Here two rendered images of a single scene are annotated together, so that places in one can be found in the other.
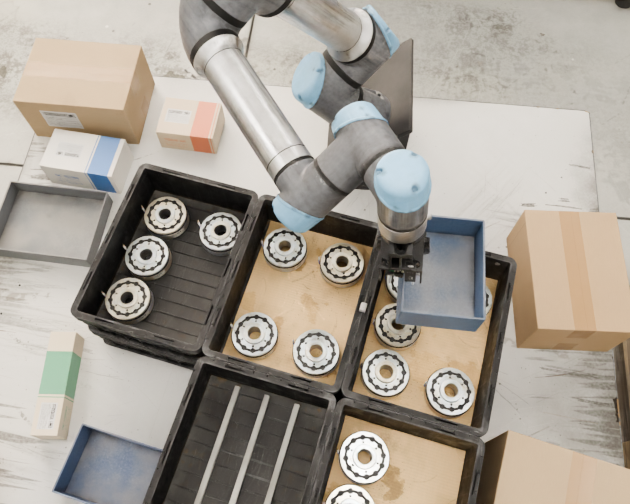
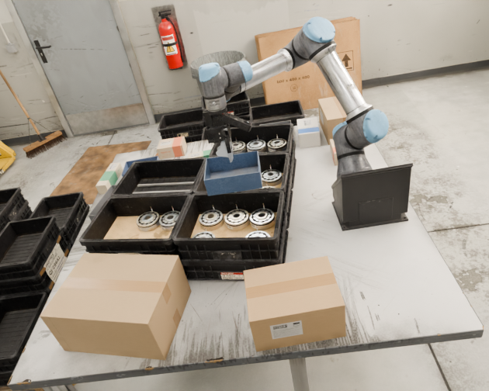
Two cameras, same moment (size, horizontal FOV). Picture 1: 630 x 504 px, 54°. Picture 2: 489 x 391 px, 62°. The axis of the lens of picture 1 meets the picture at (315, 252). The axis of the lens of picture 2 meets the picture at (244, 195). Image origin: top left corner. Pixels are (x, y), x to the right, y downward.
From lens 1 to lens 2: 1.60 m
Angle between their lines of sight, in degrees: 58
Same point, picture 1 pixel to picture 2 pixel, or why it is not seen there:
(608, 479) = (150, 298)
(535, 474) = (155, 268)
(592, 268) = (293, 294)
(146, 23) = (473, 178)
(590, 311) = (259, 295)
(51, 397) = (202, 153)
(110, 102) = (329, 116)
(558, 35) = not seen: outside the picture
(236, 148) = not seen: hidden behind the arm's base
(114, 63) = not seen: hidden behind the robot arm
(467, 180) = (367, 261)
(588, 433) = (198, 343)
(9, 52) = (413, 145)
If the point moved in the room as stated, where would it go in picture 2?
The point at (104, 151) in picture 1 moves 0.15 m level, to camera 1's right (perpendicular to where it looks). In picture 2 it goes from (310, 129) to (317, 141)
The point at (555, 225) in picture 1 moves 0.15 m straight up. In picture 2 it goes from (320, 271) to (317, 239)
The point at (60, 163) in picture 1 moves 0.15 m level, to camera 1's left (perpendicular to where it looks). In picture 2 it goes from (299, 122) to (293, 112)
